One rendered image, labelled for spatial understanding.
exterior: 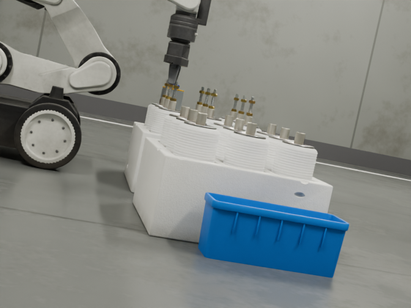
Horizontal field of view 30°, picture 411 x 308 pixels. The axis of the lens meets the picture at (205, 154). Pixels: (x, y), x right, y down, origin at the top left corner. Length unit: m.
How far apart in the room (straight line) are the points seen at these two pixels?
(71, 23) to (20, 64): 0.21
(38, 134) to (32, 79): 0.28
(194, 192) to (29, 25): 3.91
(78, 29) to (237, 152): 1.01
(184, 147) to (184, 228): 0.18
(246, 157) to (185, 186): 0.16
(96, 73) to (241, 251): 1.11
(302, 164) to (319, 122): 4.02
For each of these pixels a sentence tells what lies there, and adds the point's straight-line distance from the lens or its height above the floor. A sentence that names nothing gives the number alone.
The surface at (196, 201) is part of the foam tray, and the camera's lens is 1.65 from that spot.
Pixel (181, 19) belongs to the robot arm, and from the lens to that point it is 2.33.
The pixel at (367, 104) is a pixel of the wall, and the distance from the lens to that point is 5.86.
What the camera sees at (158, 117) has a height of 0.23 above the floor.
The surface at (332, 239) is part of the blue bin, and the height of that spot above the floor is 0.08.
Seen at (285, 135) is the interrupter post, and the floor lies 0.26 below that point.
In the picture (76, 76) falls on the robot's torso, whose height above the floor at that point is 0.29.
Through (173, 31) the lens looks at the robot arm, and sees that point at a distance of 2.33.
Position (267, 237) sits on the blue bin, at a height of 0.06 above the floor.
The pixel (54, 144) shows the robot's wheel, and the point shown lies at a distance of 2.33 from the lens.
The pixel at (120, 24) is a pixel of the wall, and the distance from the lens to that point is 5.44.
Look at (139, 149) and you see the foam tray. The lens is 2.18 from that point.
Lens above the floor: 0.34
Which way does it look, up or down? 5 degrees down
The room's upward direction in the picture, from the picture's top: 12 degrees clockwise
